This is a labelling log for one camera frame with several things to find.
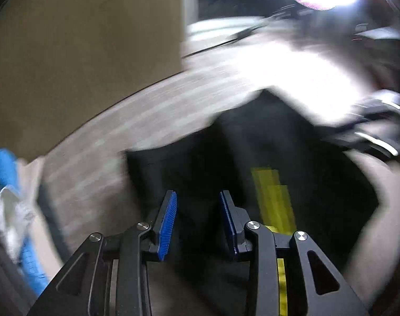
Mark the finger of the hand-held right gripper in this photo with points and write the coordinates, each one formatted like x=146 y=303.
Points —
x=377 y=131

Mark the plaid mat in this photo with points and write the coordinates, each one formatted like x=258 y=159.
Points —
x=121 y=118

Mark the light wooden board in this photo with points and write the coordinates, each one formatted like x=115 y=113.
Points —
x=71 y=56

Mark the grey garment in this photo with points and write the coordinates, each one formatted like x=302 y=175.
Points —
x=38 y=237

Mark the white garment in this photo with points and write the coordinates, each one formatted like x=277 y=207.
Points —
x=9 y=217

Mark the blue garment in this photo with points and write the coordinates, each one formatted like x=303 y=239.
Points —
x=2 y=168

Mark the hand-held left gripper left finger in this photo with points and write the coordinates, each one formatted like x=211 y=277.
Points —
x=167 y=227

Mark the black shorts yellow stripes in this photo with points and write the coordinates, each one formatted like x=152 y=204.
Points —
x=203 y=158

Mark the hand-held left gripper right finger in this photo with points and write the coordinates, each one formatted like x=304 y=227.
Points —
x=228 y=223

